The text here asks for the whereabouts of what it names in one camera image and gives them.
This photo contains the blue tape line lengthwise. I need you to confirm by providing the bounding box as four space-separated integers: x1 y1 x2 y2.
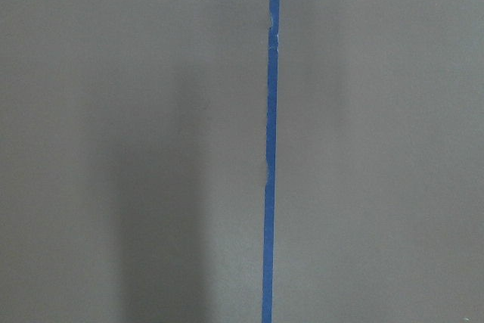
261 0 281 323

